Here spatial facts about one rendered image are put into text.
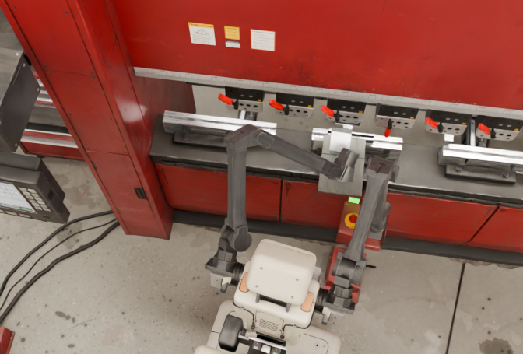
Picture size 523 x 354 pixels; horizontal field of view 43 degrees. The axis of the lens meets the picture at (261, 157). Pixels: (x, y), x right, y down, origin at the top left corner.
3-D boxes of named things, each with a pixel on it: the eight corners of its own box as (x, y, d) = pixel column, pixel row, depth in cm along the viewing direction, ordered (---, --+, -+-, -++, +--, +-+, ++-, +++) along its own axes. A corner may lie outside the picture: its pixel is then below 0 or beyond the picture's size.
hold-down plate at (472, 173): (444, 177, 290) (446, 173, 288) (444, 165, 293) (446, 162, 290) (514, 184, 288) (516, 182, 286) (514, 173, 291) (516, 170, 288)
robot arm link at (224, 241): (216, 249, 241) (223, 255, 237) (222, 222, 239) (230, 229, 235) (238, 249, 246) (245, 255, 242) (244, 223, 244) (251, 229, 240)
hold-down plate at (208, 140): (173, 144, 298) (172, 141, 295) (175, 133, 300) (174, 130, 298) (239, 152, 296) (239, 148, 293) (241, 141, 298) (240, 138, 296)
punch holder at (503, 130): (474, 137, 265) (486, 117, 250) (474, 119, 269) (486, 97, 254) (512, 141, 264) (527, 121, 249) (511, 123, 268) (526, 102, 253)
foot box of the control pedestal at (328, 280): (321, 295, 356) (322, 289, 345) (330, 251, 366) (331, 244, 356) (357, 304, 353) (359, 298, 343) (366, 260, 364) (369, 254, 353)
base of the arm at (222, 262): (204, 268, 238) (235, 278, 236) (208, 247, 236) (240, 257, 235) (210, 261, 246) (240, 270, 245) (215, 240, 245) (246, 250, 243)
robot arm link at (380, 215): (366, 165, 233) (395, 174, 230) (371, 152, 236) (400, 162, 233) (360, 226, 268) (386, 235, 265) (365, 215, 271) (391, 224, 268)
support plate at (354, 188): (317, 191, 275) (317, 191, 274) (323, 135, 286) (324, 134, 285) (361, 197, 274) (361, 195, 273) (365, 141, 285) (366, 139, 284)
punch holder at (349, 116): (324, 120, 269) (328, 99, 254) (326, 102, 272) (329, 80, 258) (361, 124, 268) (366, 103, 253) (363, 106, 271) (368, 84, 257)
